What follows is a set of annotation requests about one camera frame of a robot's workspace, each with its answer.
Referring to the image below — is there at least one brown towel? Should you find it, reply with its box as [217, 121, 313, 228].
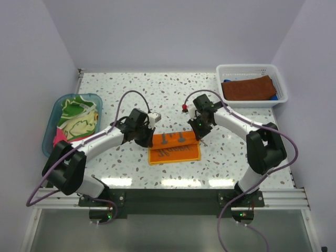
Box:
[221, 75, 278, 101]

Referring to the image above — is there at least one blue towel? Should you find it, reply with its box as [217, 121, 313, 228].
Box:
[223, 78, 279, 102]

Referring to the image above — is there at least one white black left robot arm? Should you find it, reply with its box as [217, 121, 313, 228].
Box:
[42, 109, 161, 206]

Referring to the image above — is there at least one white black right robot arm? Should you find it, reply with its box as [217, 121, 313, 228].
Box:
[182, 94, 287, 206]

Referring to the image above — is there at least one green patterned towel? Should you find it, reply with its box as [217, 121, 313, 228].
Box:
[57, 95, 99, 142]

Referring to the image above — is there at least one white plastic mesh basket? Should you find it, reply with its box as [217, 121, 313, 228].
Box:
[216, 64, 288, 108]

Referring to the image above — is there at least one pink towel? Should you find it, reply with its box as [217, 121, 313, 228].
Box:
[52, 128, 68, 147]

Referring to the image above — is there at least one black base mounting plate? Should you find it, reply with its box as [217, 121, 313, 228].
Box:
[78, 188, 265, 220]

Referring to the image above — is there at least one teal plastic bin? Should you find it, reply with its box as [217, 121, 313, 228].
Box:
[41, 93, 103, 157]

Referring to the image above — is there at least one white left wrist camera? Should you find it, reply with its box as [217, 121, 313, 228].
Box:
[148, 112, 161, 129]

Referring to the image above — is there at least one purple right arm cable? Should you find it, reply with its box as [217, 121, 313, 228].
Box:
[183, 89, 299, 252]

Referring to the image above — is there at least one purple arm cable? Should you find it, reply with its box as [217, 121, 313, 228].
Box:
[183, 89, 299, 252]
[26, 90, 151, 225]

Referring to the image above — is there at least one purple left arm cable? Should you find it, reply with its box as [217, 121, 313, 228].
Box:
[26, 90, 151, 225]

